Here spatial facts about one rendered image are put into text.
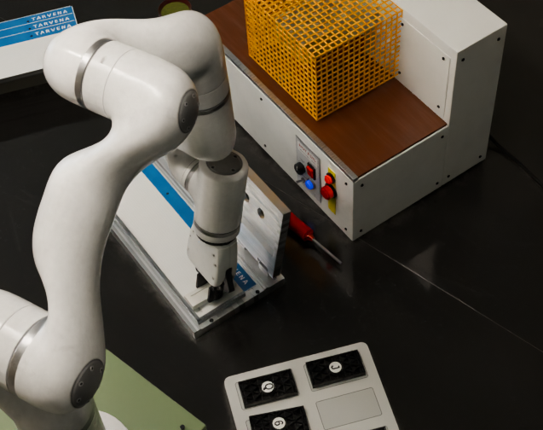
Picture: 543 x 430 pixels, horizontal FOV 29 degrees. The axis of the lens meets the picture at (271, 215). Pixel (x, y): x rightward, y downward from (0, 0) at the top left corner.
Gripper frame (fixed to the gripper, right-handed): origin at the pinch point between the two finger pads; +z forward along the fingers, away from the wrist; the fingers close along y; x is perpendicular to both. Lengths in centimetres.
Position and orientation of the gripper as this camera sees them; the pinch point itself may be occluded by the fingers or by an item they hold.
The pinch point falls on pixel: (210, 285)
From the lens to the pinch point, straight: 201.5
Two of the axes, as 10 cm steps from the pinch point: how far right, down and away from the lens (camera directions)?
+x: 8.1, -3.5, 4.8
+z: -1.2, 7.0, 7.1
